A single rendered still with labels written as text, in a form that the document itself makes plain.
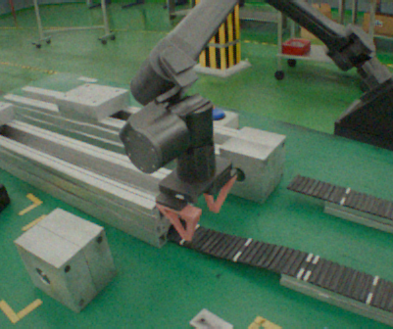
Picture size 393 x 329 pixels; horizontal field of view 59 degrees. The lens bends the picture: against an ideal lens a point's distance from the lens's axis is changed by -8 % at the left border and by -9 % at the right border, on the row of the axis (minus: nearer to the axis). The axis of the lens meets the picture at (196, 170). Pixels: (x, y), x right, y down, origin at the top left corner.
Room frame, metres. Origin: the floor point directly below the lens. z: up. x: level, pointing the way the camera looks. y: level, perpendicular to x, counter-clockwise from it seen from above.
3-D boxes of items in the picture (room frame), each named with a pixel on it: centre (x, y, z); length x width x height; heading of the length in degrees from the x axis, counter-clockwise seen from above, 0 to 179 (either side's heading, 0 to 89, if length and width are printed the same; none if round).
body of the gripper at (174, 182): (0.46, 0.00, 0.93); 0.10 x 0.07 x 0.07; 143
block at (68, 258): (0.40, 0.19, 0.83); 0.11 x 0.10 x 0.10; 147
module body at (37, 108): (0.88, 0.24, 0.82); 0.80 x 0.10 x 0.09; 53
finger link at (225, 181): (0.48, -0.02, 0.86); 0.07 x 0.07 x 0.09; 53
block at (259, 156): (0.62, -0.12, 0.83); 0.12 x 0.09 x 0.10; 143
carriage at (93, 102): (0.88, 0.24, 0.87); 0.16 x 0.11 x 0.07; 53
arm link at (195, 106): (0.45, 0.00, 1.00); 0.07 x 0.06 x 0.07; 141
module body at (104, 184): (0.73, 0.36, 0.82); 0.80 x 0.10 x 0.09; 53
